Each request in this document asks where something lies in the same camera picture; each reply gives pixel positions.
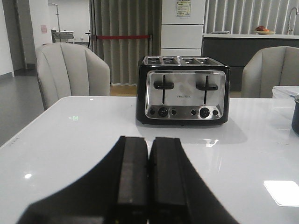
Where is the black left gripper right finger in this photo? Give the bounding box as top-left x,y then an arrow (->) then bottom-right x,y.
149,137 -> 237,224

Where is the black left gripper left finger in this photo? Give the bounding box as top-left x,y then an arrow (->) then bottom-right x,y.
22,136 -> 148,224

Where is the black chrome four-slot toaster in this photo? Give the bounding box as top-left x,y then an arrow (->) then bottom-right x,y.
136,56 -> 230,126

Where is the beige armchair left side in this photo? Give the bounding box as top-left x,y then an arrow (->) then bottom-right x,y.
36,42 -> 110,109

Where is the beige armchair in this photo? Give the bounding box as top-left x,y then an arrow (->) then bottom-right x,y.
241,46 -> 299,98
36,42 -> 110,109

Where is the dark blue saucepan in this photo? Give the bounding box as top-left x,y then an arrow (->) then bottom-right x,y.
292,95 -> 299,135

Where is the clear plastic container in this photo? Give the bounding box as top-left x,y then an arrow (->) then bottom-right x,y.
272,86 -> 299,107

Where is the dark kitchen counter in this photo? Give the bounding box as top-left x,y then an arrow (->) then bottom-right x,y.
201,34 -> 299,91

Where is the red barrier tape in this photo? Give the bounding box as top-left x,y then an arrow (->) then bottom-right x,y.
96,35 -> 150,40

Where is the beige armchair right side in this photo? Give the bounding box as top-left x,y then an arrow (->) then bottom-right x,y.
241,46 -> 299,98

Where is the metal cart background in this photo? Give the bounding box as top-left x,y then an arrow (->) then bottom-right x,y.
51,30 -> 75,43

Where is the white refrigerator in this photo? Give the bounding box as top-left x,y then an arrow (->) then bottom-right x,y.
160,0 -> 206,56

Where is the fruit plate on counter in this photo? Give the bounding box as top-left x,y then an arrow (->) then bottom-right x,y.
254,25 -> 276,35

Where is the chrome kitchen faucet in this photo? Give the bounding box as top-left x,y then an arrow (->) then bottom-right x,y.
286,7 -> 299,35

